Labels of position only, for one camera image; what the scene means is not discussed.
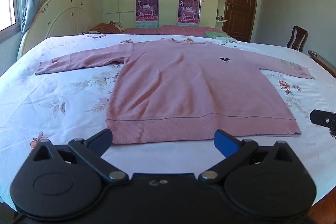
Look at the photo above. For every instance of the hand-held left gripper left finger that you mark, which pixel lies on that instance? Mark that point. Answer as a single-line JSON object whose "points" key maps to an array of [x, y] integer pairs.
{"points": [[104, 138]]}

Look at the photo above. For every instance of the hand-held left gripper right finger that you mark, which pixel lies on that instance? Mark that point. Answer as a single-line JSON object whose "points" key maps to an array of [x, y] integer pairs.
{"points": [[223, 142]]}

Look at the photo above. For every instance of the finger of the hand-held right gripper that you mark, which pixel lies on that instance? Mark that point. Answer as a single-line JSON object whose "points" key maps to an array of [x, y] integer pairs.
{"points": [[320, 117]]}

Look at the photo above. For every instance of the pink long-sleeved sweater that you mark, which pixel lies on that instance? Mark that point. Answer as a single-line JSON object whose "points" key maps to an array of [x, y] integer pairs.
{"points": [[183, 87]]}

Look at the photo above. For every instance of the white floral blanket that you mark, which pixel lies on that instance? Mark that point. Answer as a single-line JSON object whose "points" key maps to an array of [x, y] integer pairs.
{"points": [[65, 108]]}

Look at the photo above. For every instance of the dark wooden chair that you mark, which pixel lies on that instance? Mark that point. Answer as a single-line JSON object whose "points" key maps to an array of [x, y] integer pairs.
{"points": [[296, 37]]}

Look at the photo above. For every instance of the floral pillow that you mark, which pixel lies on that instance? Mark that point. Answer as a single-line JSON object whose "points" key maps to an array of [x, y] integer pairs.
{"points": [[84, 33]]}

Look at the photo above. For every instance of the green folded cloth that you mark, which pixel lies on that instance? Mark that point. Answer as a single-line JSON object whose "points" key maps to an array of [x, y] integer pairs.
{"points": [[214, 33]]}

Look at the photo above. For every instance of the orange-brown pillow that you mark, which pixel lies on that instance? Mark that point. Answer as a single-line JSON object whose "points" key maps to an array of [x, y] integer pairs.
{"points": [[106, 27]]}

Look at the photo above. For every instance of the pink bed sheet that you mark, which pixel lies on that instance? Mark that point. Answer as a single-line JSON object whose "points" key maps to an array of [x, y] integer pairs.
{"points": [[181, 29]]}

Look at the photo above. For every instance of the cream bed headboard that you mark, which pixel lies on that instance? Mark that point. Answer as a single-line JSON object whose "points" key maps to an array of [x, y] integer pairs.
{"points": [[65, 14]]}

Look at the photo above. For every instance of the brown wooden door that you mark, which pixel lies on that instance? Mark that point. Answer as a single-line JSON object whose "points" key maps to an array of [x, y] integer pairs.
{"points": [[242, 3]]}

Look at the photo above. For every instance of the wooden bed frame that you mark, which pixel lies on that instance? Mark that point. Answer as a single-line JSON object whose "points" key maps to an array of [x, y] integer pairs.
{"points": [[324, 61]]}

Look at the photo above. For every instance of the pink wall poster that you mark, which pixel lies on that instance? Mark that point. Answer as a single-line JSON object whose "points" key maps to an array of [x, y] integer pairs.
{"points": [[189, 11], [147, 11]]}

